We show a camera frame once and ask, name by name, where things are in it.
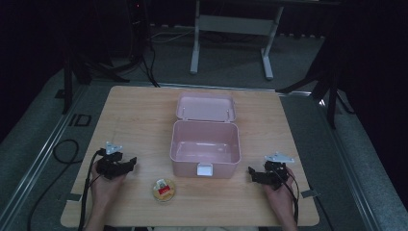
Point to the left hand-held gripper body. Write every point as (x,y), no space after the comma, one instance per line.
(110,165)

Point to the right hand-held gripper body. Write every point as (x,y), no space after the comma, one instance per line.
(272,174)

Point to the pink plastic storage box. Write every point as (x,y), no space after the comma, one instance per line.
(205,141)

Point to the person's right hand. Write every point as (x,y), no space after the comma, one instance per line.
(280,197)

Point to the person's left hand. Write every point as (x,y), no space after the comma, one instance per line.
(107,189)

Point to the grey tape piece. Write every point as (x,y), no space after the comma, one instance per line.
(73,197)
(310,193)

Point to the black metal stand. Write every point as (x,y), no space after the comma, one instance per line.
(330,89)
(73,64)

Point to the dark computer tower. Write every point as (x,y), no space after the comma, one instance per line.
(138,29)

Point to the white metal desk frame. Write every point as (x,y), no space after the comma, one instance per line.
(234,25)

